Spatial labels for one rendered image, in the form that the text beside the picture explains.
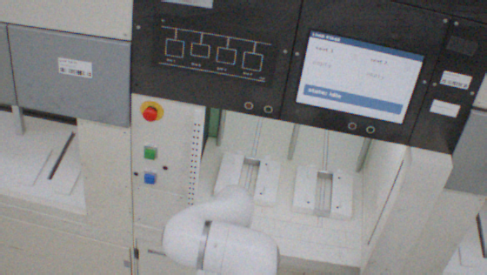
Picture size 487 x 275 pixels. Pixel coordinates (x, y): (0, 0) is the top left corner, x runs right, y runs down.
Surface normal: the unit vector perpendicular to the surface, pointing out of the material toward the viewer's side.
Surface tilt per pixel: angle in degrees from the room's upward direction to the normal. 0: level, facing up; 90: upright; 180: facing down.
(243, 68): 90
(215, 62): 90
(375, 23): 90
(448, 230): 90
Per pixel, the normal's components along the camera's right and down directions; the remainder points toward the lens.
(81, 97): -0.15, 0.63
